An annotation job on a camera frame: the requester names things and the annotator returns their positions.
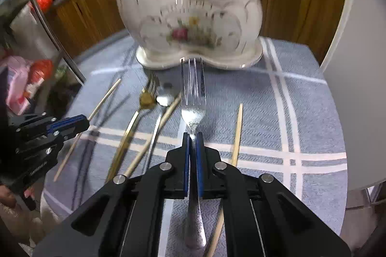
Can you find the silver spoon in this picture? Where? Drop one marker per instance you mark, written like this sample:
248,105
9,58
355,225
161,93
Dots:
165,100

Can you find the gold fork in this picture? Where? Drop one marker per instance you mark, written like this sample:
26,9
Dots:
147,100

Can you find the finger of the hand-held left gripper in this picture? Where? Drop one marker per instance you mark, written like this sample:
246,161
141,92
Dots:
72,133
71,122

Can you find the wooden chopstick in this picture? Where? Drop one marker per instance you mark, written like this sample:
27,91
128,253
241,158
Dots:
105,100
238,133
142,151

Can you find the grey plaid tablecloth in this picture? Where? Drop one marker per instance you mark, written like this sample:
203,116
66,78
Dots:
271,124

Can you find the pink packet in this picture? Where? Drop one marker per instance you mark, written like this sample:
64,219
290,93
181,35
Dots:
18,85

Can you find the white floral ceramic utensil holder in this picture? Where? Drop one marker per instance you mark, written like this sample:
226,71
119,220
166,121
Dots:
187,9

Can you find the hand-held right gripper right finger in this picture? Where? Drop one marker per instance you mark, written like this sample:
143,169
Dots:
200,166

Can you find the metal shelf rack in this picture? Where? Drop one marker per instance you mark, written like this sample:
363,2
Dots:
64,55

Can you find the white ceramic saucer tray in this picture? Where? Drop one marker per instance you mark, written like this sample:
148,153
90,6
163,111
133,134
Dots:
241,62

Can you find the silver fork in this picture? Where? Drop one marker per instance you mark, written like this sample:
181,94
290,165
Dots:
193,115

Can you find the wooden kitchen cabinets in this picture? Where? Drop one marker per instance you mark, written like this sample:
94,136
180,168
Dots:
301,3

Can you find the white refrigerator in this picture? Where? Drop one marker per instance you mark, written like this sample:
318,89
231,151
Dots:
355,94

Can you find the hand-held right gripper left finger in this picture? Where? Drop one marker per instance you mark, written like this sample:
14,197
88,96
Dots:
186,166

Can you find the orange red packet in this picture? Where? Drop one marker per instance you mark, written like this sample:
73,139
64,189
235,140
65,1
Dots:
40,74

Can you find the person's left hand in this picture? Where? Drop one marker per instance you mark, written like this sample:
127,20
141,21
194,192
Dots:
7,195

